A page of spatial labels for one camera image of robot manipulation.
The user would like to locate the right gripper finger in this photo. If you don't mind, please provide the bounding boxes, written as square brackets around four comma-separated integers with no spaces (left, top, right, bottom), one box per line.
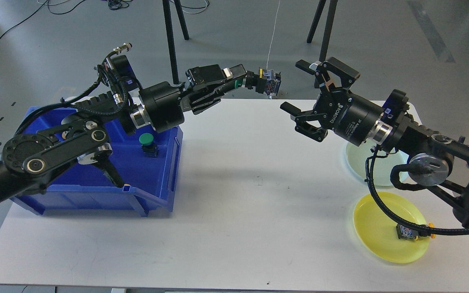
[280,102,328,142]
[295,57,360,91]

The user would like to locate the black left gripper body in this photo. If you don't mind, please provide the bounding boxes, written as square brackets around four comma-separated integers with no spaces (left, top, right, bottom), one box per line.
[138,81,225,133]

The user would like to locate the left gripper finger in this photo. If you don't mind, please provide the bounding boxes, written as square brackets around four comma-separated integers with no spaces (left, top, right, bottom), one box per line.
[192,95,223,115]
[185,64,247,88]

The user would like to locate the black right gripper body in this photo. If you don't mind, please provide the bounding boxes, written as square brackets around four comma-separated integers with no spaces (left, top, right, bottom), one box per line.
[313,90,383,146]

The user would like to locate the yellow push button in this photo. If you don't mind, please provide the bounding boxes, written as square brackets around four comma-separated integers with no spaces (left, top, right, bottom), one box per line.
[396,224,436,241]

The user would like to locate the green push button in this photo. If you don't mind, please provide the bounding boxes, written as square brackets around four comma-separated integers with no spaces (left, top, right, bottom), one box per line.
[138,132,159,158]
[234,68,281,99]

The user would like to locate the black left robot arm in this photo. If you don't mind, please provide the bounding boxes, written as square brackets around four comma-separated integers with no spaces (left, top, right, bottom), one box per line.
[0,43,253,202]

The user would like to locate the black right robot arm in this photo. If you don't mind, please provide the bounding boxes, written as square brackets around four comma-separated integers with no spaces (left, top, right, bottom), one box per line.
[281,57,469,236]

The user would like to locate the light green plate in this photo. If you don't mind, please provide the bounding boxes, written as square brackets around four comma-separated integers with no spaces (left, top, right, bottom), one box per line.
[345,140,409,188]

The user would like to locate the yellow plate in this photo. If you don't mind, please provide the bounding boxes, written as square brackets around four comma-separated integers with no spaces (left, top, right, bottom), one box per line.
[353,192,431,264]

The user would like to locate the blue plastic bin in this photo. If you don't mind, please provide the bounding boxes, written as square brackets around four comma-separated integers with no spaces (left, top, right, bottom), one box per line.
[11,119,183,216]

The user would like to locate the right black tripod legs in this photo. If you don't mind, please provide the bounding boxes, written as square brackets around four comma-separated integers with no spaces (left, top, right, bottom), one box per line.
[306,0,338,61]

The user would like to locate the black tripod legs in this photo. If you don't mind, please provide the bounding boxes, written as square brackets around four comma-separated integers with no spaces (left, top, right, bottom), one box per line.
[306,0,338,61]
[161,0,189,85]

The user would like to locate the left black tripod legs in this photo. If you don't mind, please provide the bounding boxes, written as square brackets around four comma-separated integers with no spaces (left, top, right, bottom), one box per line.
[161,0,189,85]

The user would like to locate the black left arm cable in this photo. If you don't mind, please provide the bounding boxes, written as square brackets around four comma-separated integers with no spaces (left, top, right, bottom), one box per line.
[13,61,115,137]

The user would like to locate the black floor cables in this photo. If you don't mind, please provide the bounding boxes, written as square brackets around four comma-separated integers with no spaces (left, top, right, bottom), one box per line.
[0,0,210,69]

